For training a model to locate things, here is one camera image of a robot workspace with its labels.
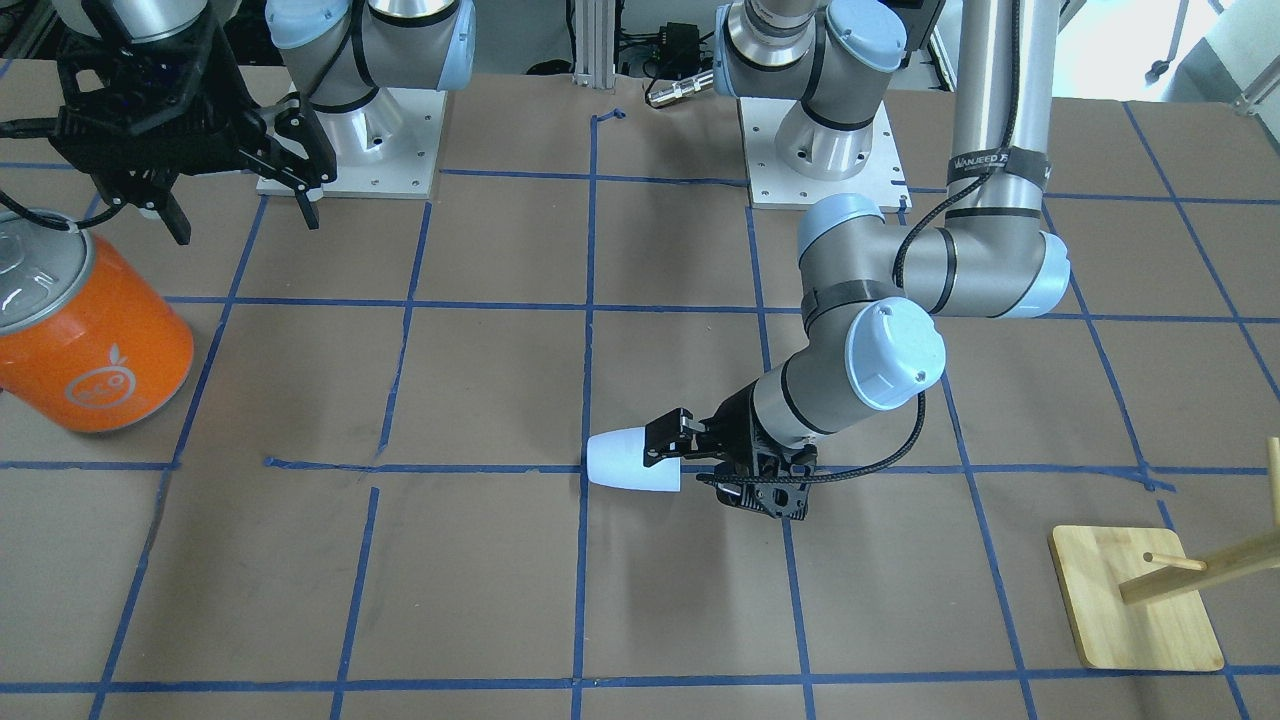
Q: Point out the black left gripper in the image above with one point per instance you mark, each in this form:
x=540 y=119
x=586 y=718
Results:
x=728 y=424

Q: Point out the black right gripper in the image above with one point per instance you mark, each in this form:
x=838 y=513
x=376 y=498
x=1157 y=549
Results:
x=262 y=133

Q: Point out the white paper cup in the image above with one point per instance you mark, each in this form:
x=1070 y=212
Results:
x=616 y=459

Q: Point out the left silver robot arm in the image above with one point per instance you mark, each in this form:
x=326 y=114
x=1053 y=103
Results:
x=982 y=251

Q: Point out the orange soda can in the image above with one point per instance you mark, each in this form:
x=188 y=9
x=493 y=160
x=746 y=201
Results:
x=85 y=340

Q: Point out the silver cylindrical connector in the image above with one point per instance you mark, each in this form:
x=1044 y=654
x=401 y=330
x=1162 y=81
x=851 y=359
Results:
x=680 y=90

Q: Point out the black power adapter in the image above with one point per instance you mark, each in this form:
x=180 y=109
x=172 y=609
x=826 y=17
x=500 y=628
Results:
x=678 y=42

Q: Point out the wooden mug rack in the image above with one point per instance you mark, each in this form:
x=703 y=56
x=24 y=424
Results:
x=1132 y=595

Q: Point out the aluminium frame post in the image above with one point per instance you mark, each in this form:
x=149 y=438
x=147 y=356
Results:
x=594 y=28

